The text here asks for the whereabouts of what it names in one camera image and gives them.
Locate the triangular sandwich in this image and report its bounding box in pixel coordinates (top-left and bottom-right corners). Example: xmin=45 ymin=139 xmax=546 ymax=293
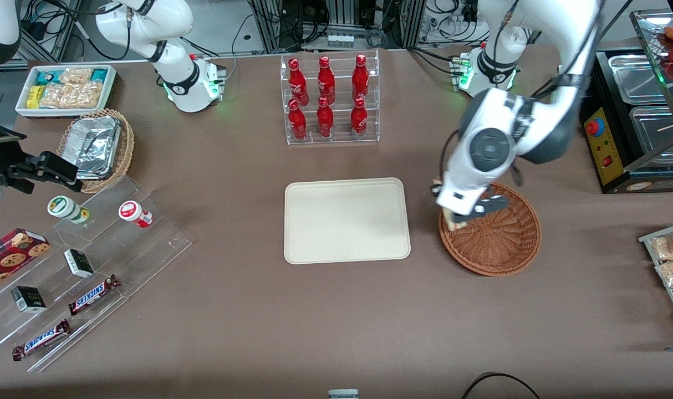
xmin=433 ymin=177 xmax=471 ymax=232

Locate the round brown wicker basket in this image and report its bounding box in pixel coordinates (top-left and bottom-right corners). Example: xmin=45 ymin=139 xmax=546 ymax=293
xmin=439 ymin=182 xmax=542 ymax=277

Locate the oval tan wicker basket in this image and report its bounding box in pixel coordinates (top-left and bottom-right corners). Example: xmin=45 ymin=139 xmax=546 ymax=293
xmin=56 ymin=108 xmax=135 ymax=195

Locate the cream rectangular tray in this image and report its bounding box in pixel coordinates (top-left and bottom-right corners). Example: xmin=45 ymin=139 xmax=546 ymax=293
xmin=284 ymin=177 xmax=412 ymax=265

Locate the green cap drink bottle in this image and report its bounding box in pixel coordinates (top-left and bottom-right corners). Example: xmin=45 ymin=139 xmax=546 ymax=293
xmin=47 ymin=196 xmax=91 ymax=226

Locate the silver foil packet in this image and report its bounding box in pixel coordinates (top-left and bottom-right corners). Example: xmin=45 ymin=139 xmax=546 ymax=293
xmin=61 ymin=115 xmax=121 ymax=180

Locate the white plastic snack bin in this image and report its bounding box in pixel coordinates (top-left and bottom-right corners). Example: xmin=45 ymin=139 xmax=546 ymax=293
xmin=15 ymin=64 xmax=118 ymax=119

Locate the large clear cracker bag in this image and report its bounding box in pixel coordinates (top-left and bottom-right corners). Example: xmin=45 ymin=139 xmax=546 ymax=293
xmin=39 ymin=81 xmax=104 ymax=109

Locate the red cookie box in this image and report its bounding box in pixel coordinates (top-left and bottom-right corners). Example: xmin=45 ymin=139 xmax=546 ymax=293
xmin=0 ymin=228 xmax=51 ymax=295

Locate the small black box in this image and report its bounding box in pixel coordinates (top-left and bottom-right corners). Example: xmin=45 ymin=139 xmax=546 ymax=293
xmin=64 ymin=249 xmax=95 ymax=279
xmin=11 ymin=285 xmax=48 ymax=314

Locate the red cap drink bottle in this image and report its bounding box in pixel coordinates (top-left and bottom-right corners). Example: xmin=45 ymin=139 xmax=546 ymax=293
xmin=118 ymin=201 xmax=154 ymax=229

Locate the small clear cracker bag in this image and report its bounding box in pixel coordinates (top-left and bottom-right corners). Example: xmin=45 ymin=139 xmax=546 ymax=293
xmin=59 ymin=67 xmax=94 ymax=85

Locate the red cola bottle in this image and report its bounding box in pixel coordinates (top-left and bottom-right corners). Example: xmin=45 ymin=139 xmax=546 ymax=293
xmin=351 ymin=54 xmax=370 ymax=101
xmin=350 ymin=96 xmax=369 ymax=140
xmin=317 ymin=55 xmax=337 ymax=105
xmin=317 ymin=96 xmax=335 ymax=139
xmin=288 ymin=99 xmax=308 ymax=141
xmin=288 ymin=58 xmax=310 ymax=106

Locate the clear acrylic bottle rack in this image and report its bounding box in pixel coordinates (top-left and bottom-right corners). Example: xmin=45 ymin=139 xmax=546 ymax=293
xmin=280 ymin=49 xmax=381 ymax=146

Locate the clear acrylic step display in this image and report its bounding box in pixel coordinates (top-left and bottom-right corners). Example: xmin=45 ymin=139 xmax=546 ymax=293
xmin=0 ymin=175 xmax=192 ymax=374

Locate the Snickers chocolate bar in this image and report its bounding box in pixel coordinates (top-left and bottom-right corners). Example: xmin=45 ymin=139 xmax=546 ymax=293
xmin=68 ymin=274 xmax=121 ymax=316
xmin=12 ymin=319 xmax=72 ymax=362

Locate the black hot dog warmer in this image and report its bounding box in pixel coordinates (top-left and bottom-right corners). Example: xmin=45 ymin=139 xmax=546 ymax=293
xmin=579 ymin=8 xmax=673 ymax=195

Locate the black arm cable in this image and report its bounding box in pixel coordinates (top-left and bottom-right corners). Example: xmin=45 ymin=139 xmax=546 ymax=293
xmin=439 ymin=0 xmax=636 ymax=186

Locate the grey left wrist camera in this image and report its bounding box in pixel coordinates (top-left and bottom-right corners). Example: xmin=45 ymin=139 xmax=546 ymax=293
xmin=472 ymin=194 xmax=513 ymax=218

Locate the black floor cable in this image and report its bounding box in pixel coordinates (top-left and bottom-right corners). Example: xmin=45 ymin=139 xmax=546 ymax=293
xmin=461 ymin=372 xmax=543 ymax=399

